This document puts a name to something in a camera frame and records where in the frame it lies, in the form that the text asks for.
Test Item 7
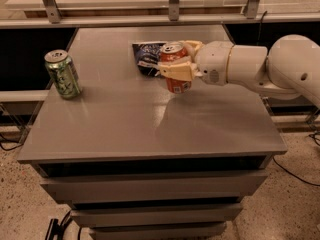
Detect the grey drawer cabinet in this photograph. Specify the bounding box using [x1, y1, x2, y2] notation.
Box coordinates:
[18, 26, 287, 240]

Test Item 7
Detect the black cable on floor right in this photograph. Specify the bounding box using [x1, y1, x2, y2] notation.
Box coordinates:
[272, 156, 320, 187]

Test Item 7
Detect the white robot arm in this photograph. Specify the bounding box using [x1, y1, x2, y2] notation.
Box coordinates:
[158, 35, 320, 107]

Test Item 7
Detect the blue chip bag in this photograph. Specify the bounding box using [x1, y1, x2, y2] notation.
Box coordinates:
[132, 41, 165, 77]

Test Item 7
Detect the red coke can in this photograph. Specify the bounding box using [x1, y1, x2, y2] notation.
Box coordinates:
[159, 42, 191, 94]

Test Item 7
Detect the black cable on floor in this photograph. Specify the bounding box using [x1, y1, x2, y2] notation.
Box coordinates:
[272, 156, 320, 187]
[0, 132, 24, 152]

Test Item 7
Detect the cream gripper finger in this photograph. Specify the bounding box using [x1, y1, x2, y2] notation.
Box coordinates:
[183, 40, 204, 59]
[158, 56, 202, 81]

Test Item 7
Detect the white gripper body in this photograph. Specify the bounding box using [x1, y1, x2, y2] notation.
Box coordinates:
[195, 41, 234, 85]

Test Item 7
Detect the metal railing frame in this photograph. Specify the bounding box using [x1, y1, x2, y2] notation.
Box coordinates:
[1, 0, 320, 29]

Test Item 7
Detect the black cable on floor left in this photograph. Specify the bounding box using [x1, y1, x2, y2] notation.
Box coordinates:
[0, 132, 24, 152]

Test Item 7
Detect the green soda can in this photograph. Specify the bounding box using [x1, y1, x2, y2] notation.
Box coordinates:
[44, 49, 82, 99]

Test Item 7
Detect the black device on floor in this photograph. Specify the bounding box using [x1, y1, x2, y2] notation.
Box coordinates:
[44, 211, 73, 240]

